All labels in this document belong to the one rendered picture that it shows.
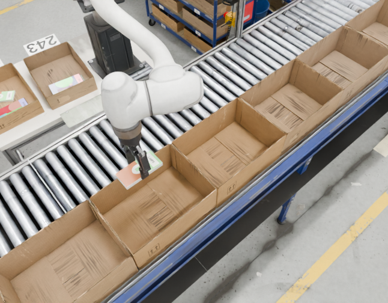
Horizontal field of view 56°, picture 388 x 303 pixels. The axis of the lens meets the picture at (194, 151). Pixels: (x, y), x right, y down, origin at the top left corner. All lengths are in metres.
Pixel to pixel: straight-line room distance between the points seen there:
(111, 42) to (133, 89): 1.14
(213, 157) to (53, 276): 0.81
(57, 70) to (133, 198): 1.10
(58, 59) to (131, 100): 1.50
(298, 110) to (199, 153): 0.55
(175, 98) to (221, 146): 0.72
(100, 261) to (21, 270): 0.29
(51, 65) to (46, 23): 1.80
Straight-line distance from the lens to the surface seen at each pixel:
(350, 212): 2.70
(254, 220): 1.82
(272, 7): 3.91
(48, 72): 2.41
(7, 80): 2.47
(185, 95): 1.03
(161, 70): 1.05
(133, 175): 1.32
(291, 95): 1.95
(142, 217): 1.53
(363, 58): 2.21
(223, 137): 1.73
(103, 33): 2.07
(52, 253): 1.57
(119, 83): 0.99
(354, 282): 2.52
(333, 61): 2.20
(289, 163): 1.66
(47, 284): 1.53
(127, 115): 1.03
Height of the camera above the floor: 2.26
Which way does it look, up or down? 55 degrees down
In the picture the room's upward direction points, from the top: 2 degrees counter-clockwise
